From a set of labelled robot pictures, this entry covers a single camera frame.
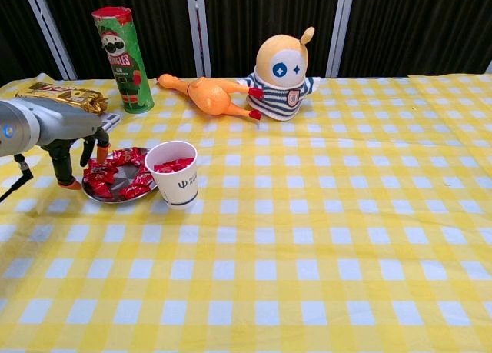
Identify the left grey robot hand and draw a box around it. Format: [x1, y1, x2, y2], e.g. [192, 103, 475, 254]
[35, 98, 111, 191]

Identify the gold foil snack packet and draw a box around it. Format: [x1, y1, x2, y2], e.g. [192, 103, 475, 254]
[14, 82, 109, 115]

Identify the white flat tray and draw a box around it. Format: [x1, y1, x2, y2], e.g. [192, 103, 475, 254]
[100, 112, 122, 133]

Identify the round metal plate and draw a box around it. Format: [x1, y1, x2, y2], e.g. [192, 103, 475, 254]
[81, 147, 158, 205]

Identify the green red Pringles can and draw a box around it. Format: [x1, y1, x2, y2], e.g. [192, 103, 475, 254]
[91, 6, 155, 115]

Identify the black pleated curtain panel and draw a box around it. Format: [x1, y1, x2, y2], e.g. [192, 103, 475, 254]
[0, 0, 58, 88]
[340, 0, 492, 78]
[202, 0, 343, 78]
[38, 0, 199, 80]

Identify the white paper cup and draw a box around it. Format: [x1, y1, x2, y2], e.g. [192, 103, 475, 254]
[145, 140, 199, 210]

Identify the orange rubber chicken toy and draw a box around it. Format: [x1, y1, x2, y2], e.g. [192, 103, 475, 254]
[157, 73, 264, 122]

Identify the yellow plush striped sweater toy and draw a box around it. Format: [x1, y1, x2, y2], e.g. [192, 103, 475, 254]
[234, 25, 322, 122]

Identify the yellow white checkered tablecloth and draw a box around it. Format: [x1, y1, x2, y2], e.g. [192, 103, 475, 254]
[0, 72, 492, 353]

